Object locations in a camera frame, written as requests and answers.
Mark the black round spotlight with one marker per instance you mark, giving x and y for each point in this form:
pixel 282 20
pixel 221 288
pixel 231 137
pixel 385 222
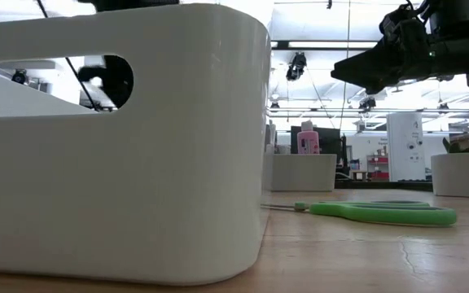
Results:
pixel 296 66
pixel 445 77
pixel 367 103
pixel 19 76

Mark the red shelf unit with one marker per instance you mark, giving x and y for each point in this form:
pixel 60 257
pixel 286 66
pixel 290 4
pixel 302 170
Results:
pixel 378 167

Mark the white round pillar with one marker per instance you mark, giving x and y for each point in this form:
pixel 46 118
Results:
pixel 405 146

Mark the white potted plant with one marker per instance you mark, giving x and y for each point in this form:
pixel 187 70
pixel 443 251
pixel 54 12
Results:
pixel 458 175

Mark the white plastic bin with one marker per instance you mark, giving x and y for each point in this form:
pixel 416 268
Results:
pixel 116 183

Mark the black metal rig frame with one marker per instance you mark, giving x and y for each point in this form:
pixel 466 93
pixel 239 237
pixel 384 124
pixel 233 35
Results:
pixel 381 185

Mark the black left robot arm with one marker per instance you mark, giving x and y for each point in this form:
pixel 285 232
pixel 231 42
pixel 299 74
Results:
pixel 116 81

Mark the grey horizontal pipe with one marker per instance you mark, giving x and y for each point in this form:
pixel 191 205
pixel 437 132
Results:
pixel 422 110

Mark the grey plastic bin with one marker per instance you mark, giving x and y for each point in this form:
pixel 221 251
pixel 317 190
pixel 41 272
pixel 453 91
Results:
pixel 303 173

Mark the black monitor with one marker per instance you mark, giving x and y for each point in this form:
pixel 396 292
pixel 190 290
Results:
pixel 330 140

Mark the pink paint bottle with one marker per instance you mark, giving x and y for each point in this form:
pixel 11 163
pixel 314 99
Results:
pixel 308 142

